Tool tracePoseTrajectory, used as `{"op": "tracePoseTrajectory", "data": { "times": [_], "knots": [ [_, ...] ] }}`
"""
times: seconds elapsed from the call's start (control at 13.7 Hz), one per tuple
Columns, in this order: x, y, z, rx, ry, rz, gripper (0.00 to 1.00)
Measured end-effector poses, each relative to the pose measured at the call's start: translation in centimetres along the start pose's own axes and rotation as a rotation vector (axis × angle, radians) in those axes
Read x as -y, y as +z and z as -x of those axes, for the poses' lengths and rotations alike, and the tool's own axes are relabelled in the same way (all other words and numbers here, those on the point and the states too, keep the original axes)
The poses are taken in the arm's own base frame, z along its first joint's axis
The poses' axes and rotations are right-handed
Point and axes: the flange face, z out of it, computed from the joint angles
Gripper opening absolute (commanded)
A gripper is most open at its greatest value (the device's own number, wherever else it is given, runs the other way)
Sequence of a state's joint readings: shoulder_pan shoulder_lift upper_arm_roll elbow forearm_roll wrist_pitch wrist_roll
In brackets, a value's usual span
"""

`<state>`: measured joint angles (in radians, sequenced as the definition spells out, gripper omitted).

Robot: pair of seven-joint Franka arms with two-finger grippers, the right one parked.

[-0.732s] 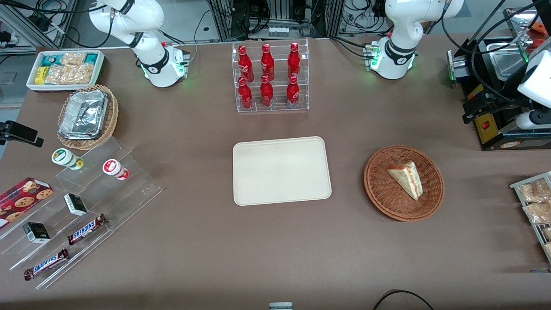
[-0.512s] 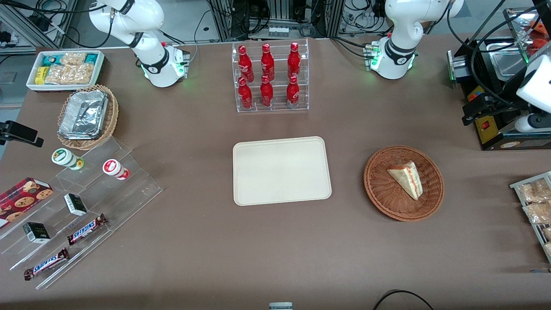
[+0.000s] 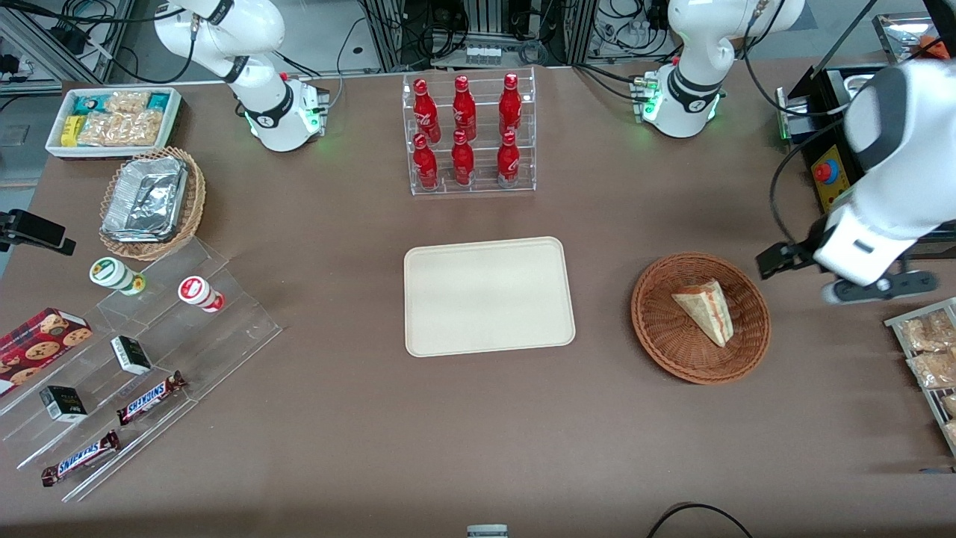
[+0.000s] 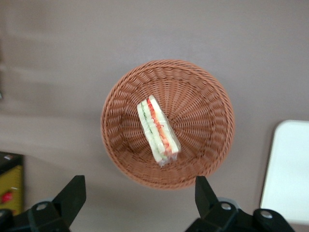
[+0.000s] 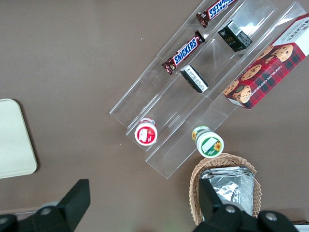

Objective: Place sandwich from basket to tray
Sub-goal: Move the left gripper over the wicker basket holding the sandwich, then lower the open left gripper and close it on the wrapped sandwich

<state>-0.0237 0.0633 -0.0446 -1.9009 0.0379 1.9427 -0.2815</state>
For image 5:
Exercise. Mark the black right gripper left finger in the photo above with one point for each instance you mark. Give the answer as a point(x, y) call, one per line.
point(72, 205)

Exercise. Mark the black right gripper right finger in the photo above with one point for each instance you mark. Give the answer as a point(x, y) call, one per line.
point(212, 203)

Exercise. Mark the light wicker basket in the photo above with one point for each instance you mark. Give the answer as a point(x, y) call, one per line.
point(195, 193)

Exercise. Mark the silver foil tray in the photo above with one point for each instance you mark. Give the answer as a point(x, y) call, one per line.
point(231, 188)

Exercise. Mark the beige plastic tray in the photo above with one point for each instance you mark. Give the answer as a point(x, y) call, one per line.
point(14, 140)

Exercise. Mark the green lid white cup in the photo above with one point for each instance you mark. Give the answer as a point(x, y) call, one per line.
point(210, 145)

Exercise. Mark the red lid white cup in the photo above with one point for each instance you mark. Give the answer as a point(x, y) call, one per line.
point(146, 134)

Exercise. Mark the clear acrylic tiered stand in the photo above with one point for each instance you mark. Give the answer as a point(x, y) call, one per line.
point(169, 113)

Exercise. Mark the small black carton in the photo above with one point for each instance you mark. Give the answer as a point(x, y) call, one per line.
point(194, 79)
point(235, 38)

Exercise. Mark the red tartan cookie box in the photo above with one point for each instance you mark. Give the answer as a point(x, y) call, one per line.
point(265, 72)

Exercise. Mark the Snickers chocolate bar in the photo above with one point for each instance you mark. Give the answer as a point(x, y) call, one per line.
point(186, 52)
point(217, 9)

